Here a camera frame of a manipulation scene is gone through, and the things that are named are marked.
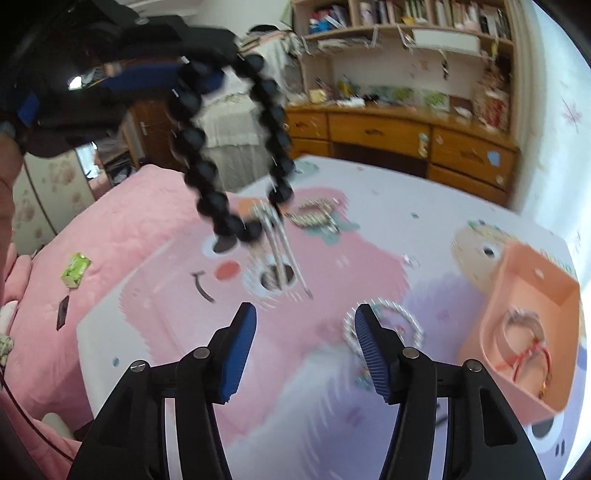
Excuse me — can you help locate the black bead bracelet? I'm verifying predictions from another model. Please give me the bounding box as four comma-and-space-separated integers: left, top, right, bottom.
166, 53, 296, 245

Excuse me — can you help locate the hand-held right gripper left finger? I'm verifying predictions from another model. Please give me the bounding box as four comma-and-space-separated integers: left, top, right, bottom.
67, 302, 258, 480

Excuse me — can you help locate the white leaf print curtain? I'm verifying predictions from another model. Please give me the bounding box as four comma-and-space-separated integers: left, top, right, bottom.
510, 0, 591, 296

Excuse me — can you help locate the white pearl bracelet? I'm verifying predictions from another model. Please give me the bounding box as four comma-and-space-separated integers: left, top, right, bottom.
342, 298, 424, 365

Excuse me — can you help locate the wooden desk with drawers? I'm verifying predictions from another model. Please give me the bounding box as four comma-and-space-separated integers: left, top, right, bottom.
285, 99, 520, 206

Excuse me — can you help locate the brown wooden door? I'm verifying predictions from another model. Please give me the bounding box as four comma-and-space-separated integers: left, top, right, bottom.
124, 99, 185, 171

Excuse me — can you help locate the white long box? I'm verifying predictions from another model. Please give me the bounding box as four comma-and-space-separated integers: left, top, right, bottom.
412, 28, 481, 54

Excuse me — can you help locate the floral print cabinet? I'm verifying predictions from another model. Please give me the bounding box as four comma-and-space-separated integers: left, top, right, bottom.
14, 145, 98, 254

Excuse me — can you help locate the pale pink bangle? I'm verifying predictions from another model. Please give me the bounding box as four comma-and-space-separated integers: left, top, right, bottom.
501, 310, 548, 361

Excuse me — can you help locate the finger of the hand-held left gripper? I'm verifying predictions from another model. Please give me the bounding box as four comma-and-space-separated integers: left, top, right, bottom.
92, 62, 228, 95
115, 15, 239, 64

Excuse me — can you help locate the green snack packet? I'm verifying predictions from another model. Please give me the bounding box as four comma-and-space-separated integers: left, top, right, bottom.
61, 251, 92, 289

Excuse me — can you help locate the red string bracelet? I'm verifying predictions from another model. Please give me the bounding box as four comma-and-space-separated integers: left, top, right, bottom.
496, 339, 555, 398

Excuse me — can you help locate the pink plastic tray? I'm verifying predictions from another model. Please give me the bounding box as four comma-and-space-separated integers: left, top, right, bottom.
457, 244, 581, 414

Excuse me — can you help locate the rhinestone hair clip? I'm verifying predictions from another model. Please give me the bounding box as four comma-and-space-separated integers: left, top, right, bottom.
284, 199, 340, 232

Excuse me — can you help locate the white lace furniture cover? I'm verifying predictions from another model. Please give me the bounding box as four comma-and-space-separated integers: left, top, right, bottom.
198, 32, 301, 195

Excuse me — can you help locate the row of books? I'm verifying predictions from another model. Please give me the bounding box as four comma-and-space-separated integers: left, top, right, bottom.
309, 0, 513, 38

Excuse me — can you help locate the pink quilted blanket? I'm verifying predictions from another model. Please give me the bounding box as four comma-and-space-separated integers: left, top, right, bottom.
0, 164, 232, 462

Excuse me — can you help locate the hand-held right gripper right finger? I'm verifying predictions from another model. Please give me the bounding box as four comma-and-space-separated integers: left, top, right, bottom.
355, 304, 548, 480

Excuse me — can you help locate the wooden bookshelf hutch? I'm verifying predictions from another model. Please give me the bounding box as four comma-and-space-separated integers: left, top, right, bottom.
292, 0, 515, 112

